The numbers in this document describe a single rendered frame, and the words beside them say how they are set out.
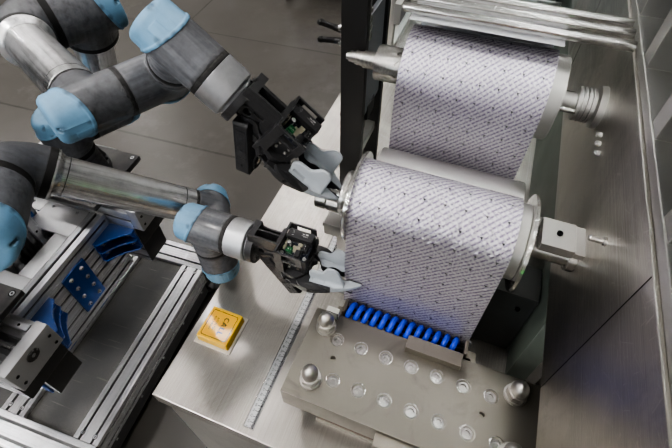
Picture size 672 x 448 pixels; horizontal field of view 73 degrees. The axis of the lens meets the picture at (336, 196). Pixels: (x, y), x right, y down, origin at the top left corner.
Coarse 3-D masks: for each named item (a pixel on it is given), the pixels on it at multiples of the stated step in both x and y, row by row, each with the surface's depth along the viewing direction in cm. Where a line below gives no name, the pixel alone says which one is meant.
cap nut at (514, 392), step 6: (510, 384) 72; (516, 384) 71; (522, 384) 70; (504, 390) 74; (510, 390) 72; (516, 390) 70; (522, 390) 70; (528, 390) 70; (504, 396) 73; (510, 396) 72; (516, 396) 71; (522, 396) 70; (528, 396) 71; (510, 402) 72; (516, 402) 72; (522, 402) 71
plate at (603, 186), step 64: (576, 64) 104; (576, 128) 86; (640, 128) 54; (576, 192) 73; (640, 192) 49; (640, 256) 44; (576, 320) 57; (640, 320) 41; (576, 384) 51; (640, 384) 38
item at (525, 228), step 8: (352, 176) 68; (528, 208) 64; (528, 216) 62; (528, 224) 62; (520, 232) 61; (528, 232) 61; (520, 240) 61; (520, 248) 61; (512, 256) 62; (520, 256) 61; (512, 264) 62; (512, 272) 63
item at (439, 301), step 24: (360, 264) 75; (384, 264) 72; (408, 264) 70; (360, 288) 80; (384, 288) 77; (408, 288) 75; (432, 288) 72; (456, 288) 70; (480, 288) 67; (384, 312) 84; (408, 312) 80; (432, 312) 77; (456, 312) 75; (480, 312) 72; (456, 336) 80
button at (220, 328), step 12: (216, 312) 94; (228, 312) 94; (204, 324) 93; (216, 324) 93; (228, 324) 93; (240, 324) 94; (204, 336) 91; (216, 336) 91; (228, 336) 91; (228, 348) 91
